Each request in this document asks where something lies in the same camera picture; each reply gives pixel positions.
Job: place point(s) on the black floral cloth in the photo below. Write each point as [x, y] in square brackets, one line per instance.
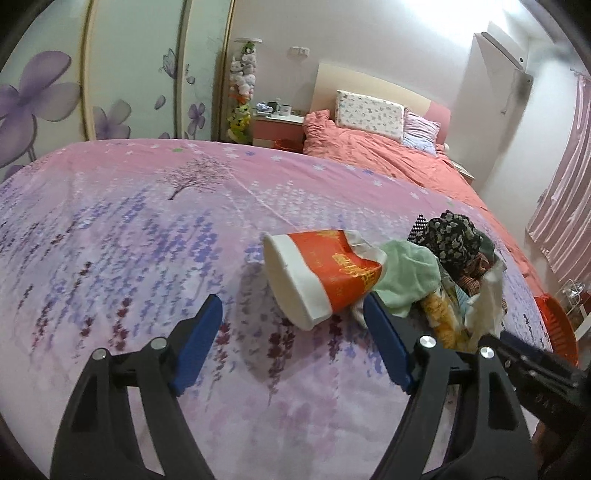
[455, 242]

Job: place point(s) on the white standing air conditioner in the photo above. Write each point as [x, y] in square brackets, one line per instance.
[494, 115]

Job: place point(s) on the orange and white paper cup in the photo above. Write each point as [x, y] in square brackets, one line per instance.
[323, 272]

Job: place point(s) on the red duvet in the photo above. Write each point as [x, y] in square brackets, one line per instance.
[397, 157]

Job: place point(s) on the purple striped pillow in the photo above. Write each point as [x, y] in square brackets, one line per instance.
[421, 131]

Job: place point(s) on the white mug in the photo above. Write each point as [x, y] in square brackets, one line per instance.
[286, 110]

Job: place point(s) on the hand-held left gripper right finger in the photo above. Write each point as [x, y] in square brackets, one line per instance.
[385, 341]

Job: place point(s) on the pink and white nightstand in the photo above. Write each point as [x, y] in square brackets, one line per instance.
[463, 171]
[274, 129]

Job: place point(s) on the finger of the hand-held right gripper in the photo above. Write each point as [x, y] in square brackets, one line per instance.
[519, 350]

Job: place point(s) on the beige and pink headboard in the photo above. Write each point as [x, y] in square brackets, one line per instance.
[328, 81]

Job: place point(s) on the plush toy tower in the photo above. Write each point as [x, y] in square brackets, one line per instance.
[242, 87]

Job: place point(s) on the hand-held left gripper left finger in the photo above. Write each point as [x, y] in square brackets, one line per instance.
[198, 341]

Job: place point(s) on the orange plastic basket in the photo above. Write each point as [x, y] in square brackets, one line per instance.
[556, 327]

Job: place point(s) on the black checkered cloth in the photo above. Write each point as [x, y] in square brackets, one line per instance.
[417, 227]

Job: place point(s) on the white wall socket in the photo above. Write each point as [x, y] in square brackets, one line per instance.
[298, 51]

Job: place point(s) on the flower print sliding wardrobe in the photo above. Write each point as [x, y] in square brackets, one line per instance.
[129, 69]

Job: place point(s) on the green towel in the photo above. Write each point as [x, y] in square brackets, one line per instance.
[408, 272]

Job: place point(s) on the white floral pillow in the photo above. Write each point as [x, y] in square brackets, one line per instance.
[369, 113]

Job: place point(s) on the pink striped curtain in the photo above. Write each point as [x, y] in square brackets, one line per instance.
[568, 194]

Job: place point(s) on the pink printed blanket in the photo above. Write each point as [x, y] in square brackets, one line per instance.
[138, 240]

